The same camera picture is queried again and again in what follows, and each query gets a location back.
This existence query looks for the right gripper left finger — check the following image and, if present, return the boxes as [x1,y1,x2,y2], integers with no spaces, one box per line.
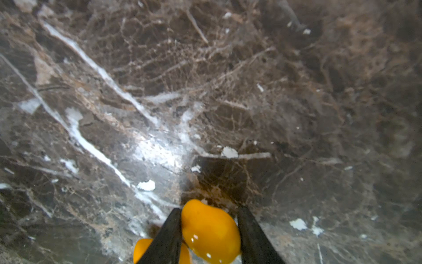
[136,208,182,264]

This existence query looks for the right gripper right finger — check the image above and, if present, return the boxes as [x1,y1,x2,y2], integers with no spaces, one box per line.
[237,206,285,264]

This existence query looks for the small yellow fake lemon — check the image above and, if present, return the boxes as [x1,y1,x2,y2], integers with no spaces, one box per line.
[133,239,192,264]

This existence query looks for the yellow fake mango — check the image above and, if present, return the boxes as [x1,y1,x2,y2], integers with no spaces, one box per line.
[181,199,241,264]

